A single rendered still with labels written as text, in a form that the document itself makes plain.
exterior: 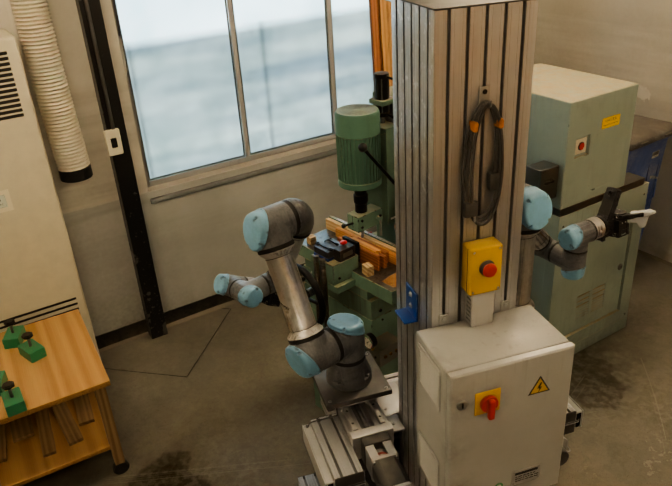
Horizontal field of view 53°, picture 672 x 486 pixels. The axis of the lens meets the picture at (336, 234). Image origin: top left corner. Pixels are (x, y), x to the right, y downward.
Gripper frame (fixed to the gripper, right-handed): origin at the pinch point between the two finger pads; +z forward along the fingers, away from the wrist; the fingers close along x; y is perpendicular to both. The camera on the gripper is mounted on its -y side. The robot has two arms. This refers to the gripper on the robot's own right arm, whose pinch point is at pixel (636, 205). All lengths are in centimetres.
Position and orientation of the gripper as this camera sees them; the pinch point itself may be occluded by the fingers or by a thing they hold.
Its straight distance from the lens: 254.9
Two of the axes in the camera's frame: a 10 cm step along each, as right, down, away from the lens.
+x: 5.1, 2.3, -8.3
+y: 1.3, 9.3, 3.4
